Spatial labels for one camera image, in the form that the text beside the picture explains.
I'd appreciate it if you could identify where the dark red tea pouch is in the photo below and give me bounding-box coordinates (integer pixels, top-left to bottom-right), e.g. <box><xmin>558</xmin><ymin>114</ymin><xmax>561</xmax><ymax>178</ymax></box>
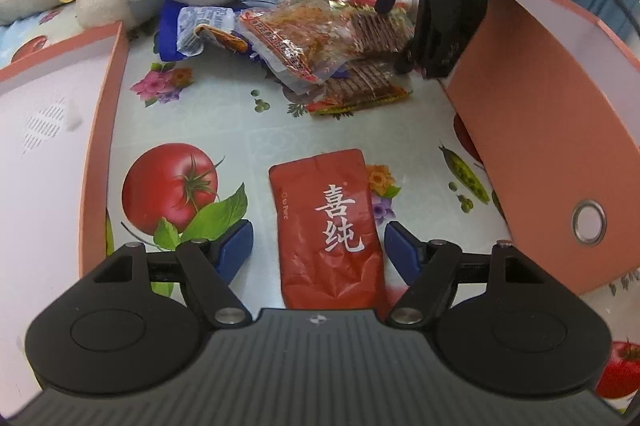
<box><xmin>269</xmin><ymin>149</ymin><xmax>388</xmax><ymax>316</ymax></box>

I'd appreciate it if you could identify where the orange dried meat packet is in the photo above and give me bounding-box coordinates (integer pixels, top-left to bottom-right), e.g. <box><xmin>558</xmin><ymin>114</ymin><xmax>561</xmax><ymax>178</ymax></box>
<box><xmin>239</xmin><ymin>0</ymin><xmax>358</xmax><ymax>84</ymax></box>

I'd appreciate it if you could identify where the orange storage box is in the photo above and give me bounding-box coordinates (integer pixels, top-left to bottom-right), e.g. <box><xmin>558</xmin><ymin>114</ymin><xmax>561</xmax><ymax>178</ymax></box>
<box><xmin>445</xmin><ymin>0</ymin><xmax>639</xmax><ymax>294</ymax></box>

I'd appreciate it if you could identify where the orange box lid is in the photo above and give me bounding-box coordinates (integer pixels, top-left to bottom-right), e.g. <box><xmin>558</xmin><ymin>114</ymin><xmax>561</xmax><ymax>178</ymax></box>
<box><xmin>1</xmin><ymin>24</ymin><xmax>128</xmax><ymax>416</ymax></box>

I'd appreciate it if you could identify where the blue white snack wrapper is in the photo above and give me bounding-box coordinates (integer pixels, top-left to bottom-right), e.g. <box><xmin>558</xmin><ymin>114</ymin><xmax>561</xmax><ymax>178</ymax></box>
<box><xmin>155</xmin><ymin>0</ymin><xmax>253</xmax><ymax>62</ymax></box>

